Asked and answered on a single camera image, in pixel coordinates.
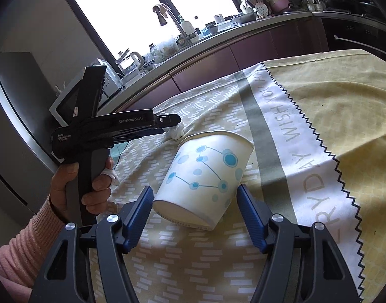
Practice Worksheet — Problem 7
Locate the white tissue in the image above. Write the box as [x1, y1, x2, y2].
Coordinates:
[161, 120, 184, 140]

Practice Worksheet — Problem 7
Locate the blue-dotted paper cup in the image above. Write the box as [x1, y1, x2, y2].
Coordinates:
[153, 131, 254, 231]

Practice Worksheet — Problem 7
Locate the pink sleeve forearm left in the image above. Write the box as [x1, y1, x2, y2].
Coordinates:
[0, 199, 64, 302]

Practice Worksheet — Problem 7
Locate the kitchen counter with cabinets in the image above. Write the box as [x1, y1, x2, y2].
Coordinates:
[99, 12, 328, 115]

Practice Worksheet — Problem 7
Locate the kitchen faucet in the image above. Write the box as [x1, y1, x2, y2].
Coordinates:
[152, 4, 192, 46]

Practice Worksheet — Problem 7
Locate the kitchen window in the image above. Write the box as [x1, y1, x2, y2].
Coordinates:
[66, 0, 244, 64]

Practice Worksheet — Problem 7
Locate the left hand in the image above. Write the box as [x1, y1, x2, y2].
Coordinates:
[50, 157, 116, 220]

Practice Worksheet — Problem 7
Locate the white microwave oven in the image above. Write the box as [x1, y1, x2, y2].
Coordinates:
[96, 58, 123, 98]

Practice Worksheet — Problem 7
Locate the glass electric kettle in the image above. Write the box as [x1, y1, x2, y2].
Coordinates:
[116, 49, 145, 74]

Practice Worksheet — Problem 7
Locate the grey refrigerator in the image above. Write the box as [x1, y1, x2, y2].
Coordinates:
[0, 52, 59, 224]

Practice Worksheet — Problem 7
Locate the white soap bottle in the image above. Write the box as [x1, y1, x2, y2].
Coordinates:
[181, 19, 196, 39]

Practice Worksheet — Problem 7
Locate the pink pot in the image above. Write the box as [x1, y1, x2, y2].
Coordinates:
[270, 0, 290, 14]

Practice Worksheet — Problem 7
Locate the black built-in oven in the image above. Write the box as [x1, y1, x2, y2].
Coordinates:
[319, 0, 386, 62]

